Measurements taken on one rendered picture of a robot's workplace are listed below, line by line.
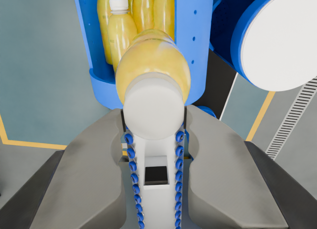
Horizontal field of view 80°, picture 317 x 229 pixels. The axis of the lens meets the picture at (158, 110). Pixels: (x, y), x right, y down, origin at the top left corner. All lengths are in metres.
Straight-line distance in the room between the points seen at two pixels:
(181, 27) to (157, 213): 1.04
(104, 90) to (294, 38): 0.51
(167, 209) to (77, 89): 1.22
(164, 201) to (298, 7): 0.97
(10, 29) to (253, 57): 1.69
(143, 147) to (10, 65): 1.45
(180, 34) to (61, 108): 1.73
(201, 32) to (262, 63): 0.29
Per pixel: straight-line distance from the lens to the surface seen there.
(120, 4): 0.45
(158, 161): 0.85
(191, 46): 0.37
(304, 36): 0.67
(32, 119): 2.18
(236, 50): 0.62
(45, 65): 1.85
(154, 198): 1.10
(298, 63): 0.69
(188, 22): 0.36
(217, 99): 1.67
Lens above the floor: 1.56
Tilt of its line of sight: 60 degrees down
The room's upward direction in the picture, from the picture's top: 177 degrees clockwise
